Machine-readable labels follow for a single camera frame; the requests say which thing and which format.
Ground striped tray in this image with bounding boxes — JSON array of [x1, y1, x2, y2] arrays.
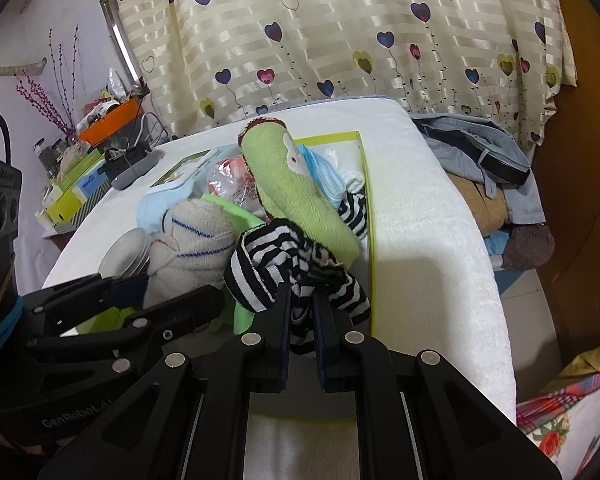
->
[[50, 180, 113, 236]]

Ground purple flower branches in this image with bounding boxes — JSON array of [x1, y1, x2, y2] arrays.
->
[[15, 27, 81, 138]]

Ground black grey headset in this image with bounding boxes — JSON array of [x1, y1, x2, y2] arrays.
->
[[102, 142, 161, 191]]

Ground clutter pile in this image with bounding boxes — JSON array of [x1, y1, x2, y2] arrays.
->
[[77, 67, 148, 131]]

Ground beige sock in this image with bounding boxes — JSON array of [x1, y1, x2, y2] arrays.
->
[[147, 199, 253, 306]]

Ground orange tray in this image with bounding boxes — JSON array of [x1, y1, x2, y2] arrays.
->
[[77, 97, 143, 146]]

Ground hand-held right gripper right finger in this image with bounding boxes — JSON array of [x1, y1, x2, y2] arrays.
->
[[311, 287, 563, 480]]

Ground green flat carton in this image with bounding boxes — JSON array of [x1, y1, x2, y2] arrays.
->
[[55, 152, 106, 186]]

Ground green cream jar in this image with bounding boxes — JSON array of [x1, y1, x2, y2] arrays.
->
[[72, 305, 138, 336]]

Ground window frame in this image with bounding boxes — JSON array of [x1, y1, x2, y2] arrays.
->
[[99, 0, 148, 91]]

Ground lime cardboard box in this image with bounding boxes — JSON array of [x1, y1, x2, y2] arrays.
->
[[72, 130, 378, 426]]

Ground grey blue jeans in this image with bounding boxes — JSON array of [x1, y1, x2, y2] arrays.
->
[[410, 112, 548, 241]]

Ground black white striped sock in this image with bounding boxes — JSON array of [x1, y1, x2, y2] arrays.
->
[[336, 191, 368, 251], [223, 220, 371, 358]]

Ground lime storage box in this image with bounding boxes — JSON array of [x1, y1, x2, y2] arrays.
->
[[47, 187, 88, 223]]

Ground green sock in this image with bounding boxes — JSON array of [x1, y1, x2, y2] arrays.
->
[[237, 117, 362, 267]]

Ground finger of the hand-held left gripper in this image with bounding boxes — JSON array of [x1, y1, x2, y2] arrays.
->
[[22, 272, 151, 333], [26, 285, 227, 375]]

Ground green cloth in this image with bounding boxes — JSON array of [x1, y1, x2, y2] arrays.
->
[[200, 194, 263, 231]]

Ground blue white carton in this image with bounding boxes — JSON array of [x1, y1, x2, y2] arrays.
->
[[75, 172, 108, 198]]

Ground glass jar black lid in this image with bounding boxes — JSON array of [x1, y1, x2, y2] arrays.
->
[[32, 137, 51, 171]]

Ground wooden wardrobe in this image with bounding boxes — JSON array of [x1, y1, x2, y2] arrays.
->
[[530, 0, 600, 361]]

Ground blue wet wipes pack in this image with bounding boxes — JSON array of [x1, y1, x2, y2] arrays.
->
[[137, 147, 226, 236]]

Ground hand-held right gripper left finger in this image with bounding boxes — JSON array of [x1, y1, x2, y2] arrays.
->
[[37, 280, 293, 480]]

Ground cream heart print curtain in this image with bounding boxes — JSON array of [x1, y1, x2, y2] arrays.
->
[[105, 0, 581, 148]]

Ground brown knit cloth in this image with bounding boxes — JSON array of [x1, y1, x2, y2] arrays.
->
[[500, 222, 556, 271]]

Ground white cable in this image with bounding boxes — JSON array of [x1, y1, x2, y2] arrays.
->
[[140, 112, 170, 143]]

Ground brown garment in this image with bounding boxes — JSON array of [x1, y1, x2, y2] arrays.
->
[[452, 175, 511, 236]]

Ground stack of blue face masks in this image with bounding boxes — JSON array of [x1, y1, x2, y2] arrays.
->
[[300, 144, 348, 208]]

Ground blue strap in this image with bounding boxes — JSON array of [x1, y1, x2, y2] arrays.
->
[[0, 305, 25, 367]]

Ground clear plastic bag orange item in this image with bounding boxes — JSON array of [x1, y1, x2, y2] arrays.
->
[[202, 156, 261, 211]]

